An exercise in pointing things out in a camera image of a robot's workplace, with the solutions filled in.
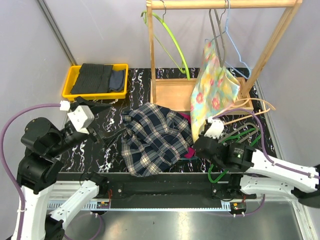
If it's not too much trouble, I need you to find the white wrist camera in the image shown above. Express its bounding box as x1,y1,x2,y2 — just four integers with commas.
204,116,225,139
59,100,95,135

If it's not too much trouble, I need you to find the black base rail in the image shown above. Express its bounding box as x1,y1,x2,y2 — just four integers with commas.
54,172,257,210

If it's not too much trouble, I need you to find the yellow plastic tray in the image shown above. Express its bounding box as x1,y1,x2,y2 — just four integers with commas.
62,63,129,101

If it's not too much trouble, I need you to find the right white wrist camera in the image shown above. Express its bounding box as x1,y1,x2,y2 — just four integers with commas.
204,116,225,139

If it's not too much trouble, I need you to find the black folded cloth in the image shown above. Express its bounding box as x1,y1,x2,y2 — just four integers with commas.
70,63,126,95

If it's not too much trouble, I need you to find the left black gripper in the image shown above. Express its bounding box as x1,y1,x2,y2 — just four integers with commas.
48,95,128,156

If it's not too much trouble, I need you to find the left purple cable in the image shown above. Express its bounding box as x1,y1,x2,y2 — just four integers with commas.
0,103,63,240

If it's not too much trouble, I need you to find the lime green hanger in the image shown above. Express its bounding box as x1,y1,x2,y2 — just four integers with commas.
140,10,191,81

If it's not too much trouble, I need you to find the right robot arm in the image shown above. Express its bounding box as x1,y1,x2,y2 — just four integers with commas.
193,136,320,209

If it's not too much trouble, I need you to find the green velvet hanger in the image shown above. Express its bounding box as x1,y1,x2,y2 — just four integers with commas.
207,126,262,184

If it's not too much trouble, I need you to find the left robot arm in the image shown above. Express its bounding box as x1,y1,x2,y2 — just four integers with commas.
0,96,121,240

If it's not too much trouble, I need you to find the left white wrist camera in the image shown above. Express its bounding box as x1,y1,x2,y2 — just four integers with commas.
59,100,95,135

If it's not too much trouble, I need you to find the navy plaid garment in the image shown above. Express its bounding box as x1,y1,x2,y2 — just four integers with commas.
121,102,193,177

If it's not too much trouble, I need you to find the wooden clothes rack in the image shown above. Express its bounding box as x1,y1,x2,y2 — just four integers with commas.
143,0,302,112

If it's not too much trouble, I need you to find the magenta pleated skirt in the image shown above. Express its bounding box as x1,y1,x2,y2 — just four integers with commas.
178,112,198,160

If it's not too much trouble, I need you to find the blue wire hanger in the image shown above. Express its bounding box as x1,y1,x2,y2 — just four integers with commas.
204,0,252,80

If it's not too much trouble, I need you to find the wooden hanger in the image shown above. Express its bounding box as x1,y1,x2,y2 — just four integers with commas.
223,97,276,125

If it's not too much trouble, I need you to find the pastel patterned garment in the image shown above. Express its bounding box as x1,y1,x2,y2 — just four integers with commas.
190,42,241,141

